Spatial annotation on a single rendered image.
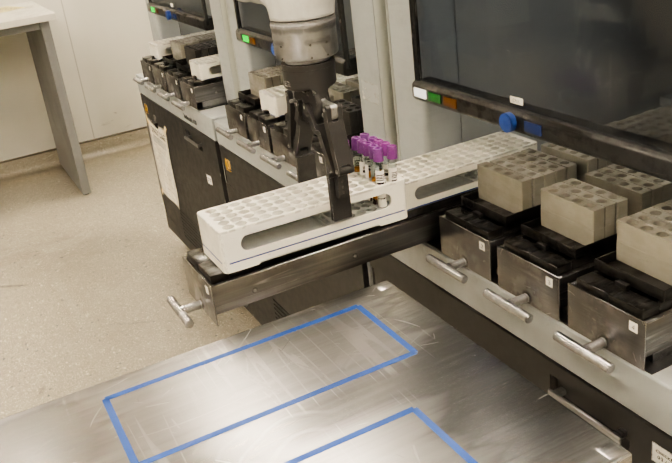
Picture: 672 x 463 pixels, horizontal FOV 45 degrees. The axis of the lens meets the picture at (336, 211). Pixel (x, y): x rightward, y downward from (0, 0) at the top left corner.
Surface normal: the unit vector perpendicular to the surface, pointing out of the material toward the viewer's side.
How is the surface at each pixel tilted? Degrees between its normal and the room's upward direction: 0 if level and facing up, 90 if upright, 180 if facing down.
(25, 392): 0
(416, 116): 90
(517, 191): 90
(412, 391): 0
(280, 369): 0
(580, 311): 90
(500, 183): 90
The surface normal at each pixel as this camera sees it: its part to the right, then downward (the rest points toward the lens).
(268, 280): 0.47, 0.29
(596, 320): -0.87, 0.28
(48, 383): -0.11, -0.91
